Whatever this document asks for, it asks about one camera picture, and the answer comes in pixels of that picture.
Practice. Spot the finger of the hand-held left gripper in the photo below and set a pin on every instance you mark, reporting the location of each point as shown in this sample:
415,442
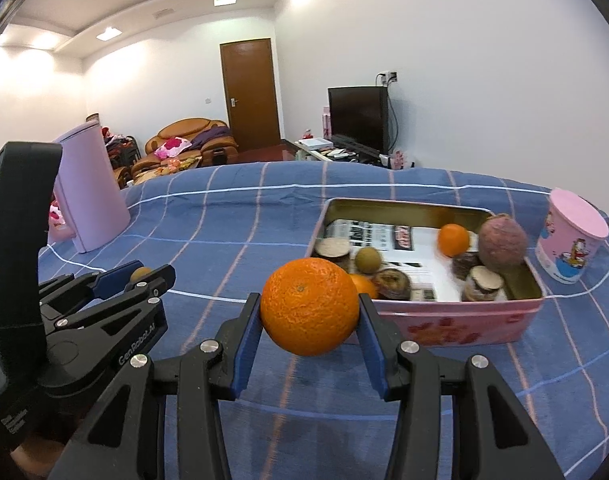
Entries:
157,282
115,278

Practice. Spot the white flat box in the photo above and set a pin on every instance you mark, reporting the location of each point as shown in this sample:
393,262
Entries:
315,143

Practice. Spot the pink flower bag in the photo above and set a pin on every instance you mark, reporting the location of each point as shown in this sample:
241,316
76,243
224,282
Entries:
399,157

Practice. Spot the newspaper sheet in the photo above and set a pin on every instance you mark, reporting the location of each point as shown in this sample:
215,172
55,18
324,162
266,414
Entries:
379,235

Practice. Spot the pale-topped brown fruit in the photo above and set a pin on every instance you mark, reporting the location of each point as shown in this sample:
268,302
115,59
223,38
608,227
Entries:
482,282
334,250

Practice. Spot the orange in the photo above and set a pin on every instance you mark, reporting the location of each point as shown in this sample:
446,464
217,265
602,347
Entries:
453,239
309,305
365,286

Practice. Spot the cluttered coffee table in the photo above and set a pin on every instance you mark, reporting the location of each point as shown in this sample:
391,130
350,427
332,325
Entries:
164,167

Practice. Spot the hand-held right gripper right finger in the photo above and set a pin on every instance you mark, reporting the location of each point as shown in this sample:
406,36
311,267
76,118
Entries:
372,345

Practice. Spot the pink tin box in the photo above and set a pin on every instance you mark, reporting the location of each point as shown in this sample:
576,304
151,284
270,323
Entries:
434,330

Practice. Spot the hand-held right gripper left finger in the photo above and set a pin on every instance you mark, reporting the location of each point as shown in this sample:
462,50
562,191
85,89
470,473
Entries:
249,340

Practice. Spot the rack with clothes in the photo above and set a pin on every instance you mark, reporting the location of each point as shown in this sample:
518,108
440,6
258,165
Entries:
119,147

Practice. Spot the square ceiling light panel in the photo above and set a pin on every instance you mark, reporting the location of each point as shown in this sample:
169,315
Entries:
108,34
224,0

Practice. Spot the blue checked cloth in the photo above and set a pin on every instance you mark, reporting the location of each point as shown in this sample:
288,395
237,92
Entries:
209,240

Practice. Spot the brown leather armchair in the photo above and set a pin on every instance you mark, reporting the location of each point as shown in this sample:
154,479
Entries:
122,176

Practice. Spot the tall pink box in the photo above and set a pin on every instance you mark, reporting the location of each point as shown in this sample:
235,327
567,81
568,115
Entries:
326,120

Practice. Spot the wall power outlet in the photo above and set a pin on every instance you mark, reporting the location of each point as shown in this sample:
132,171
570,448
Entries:
389,77

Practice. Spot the purple blanket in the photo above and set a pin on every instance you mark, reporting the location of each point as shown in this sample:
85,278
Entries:
212,136

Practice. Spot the pink pitcher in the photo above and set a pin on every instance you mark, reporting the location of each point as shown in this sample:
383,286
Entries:
92,190

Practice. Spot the purple passion fruit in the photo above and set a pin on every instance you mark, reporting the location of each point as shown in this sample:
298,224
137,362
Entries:
502,242

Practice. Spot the black television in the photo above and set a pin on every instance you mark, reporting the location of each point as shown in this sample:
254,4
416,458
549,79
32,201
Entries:
357,112

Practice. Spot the ceiling air vent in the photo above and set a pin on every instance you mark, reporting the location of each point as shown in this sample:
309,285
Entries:
162,13

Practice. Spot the brown wooden door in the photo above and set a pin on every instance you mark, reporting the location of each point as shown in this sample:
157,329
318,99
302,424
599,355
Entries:
249,95

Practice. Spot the dark brown round fruit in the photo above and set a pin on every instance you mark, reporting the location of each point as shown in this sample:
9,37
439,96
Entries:
392,282
467,262

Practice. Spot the pink cartoon cup with lid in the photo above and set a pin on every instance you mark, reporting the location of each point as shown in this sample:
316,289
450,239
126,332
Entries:
569,240

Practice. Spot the white television stand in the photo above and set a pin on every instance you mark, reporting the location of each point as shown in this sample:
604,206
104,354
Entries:
304,152

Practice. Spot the pink flower cushion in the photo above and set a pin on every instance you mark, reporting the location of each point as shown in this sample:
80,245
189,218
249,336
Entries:
172,146
54,215

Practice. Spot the brown leather sofa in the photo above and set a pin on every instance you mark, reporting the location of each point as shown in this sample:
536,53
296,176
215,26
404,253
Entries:
219,152

